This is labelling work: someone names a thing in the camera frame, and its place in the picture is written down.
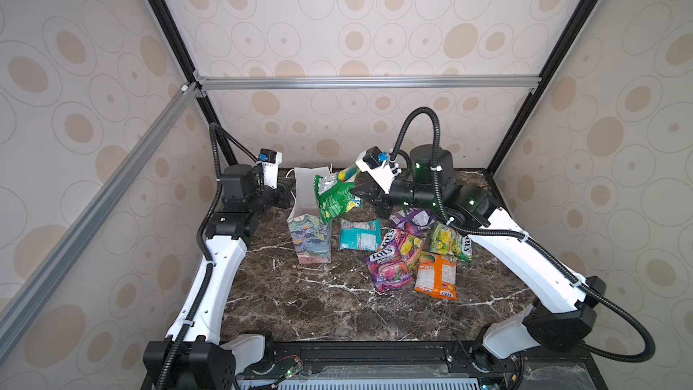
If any white patterned paper bag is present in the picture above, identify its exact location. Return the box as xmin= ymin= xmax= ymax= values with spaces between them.
xmin=287 ymin=167 xmax=331 ymax=265

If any left aluminium rail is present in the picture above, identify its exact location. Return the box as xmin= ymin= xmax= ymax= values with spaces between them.
xmin=1 ymin=82 xmax=200 ymax=362

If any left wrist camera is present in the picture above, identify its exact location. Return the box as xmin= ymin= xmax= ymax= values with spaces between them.
xmin=258 ymin=148 xmax=283 ymax=190

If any purple snack packet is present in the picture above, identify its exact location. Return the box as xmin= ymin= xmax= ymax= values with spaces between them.
xmin=389 ymin=208 xmax=435 ymax=236

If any aluminium rail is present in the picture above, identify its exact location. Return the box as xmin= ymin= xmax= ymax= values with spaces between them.
xmin=1 ymin=82 xmax=200 ymax=362
xmin=199 ymin=75 xmax=541 ymax=91

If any teal snack packet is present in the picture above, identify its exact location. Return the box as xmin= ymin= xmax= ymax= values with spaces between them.
xmin=339 ymin=220 xmax=382 ymax=252

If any yellow green snack packet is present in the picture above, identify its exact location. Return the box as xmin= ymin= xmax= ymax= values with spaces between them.
xmin=429 ymin=222 xmax=473 ymax=262

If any pink Fox's candy packet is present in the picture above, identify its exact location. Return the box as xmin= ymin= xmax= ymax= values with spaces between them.
xmin=365 ymin=229 xmax=424 ymax=293

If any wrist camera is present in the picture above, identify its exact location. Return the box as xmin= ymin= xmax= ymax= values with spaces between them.
xmin=258 ymin=148 xmax=283 ymax=190
xmin=356 ymin=146 xmax=402 ymax=194

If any orange Fox's snack packet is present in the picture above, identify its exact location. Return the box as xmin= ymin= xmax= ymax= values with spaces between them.
xmin=414 ymin=253 xmax=458 ymax=301

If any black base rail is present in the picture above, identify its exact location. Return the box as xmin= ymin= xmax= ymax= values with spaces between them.
xmin=141 ymin=338 xmax=607 ymax=390

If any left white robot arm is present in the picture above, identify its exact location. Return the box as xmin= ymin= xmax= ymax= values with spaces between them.
xmin=144 ymin=162 xmax=292 ymax=389

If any right black corrugated cable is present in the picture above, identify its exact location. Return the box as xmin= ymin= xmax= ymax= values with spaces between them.
xmin=387 ymin=107 xmax=656 ymax=364

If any left black corrugated cable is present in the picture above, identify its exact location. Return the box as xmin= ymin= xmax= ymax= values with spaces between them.
xmin=154 ymin=122 xmax=259 ymax=390

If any back aluminium rail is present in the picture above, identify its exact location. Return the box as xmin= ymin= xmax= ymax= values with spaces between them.
xmin=199 ymin=75 xmax=541 ymax=91

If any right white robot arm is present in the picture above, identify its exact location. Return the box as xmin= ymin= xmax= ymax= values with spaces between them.
xmin=353 ymin=147 xmax=597 ymax=361

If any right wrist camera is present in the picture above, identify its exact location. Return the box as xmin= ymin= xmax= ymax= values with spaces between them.
xmin=356 ymin=146 xmax=402 ymax=194

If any black corrugated cable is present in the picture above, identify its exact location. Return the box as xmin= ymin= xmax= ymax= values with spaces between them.
xmin=387 ymin=107 xmax=656 ymax=364
xmin=154 ymin=122 xmax=259 ymax=390

